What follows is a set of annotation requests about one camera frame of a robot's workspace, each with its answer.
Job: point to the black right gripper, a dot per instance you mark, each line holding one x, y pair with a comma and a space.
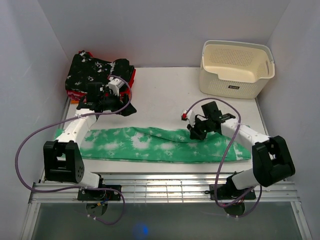
194, 133

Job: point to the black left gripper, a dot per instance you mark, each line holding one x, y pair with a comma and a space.
120, 105

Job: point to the green tie-dye trousers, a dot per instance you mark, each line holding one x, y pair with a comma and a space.
156, 145

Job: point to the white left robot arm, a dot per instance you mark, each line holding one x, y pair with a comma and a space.
63, 161

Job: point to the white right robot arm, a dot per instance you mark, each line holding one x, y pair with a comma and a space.
271, 158

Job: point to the orange folded trousers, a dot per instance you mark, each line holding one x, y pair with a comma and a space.
74, 101

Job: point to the red folded trousers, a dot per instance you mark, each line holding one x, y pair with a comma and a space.
132, 77

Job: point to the black white patterned folded trousers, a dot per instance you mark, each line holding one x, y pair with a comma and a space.
97, 70

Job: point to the cream perforated plastic basket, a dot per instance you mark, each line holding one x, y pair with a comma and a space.
235, 69

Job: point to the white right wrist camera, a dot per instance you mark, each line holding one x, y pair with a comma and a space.
188, 115

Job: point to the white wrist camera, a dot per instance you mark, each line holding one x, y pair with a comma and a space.
188, 115
115, 84

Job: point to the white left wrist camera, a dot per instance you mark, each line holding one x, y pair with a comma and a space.
115, 84

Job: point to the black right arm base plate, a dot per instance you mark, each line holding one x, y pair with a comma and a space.
223, 192

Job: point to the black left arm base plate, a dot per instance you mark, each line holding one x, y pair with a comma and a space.
98, 195

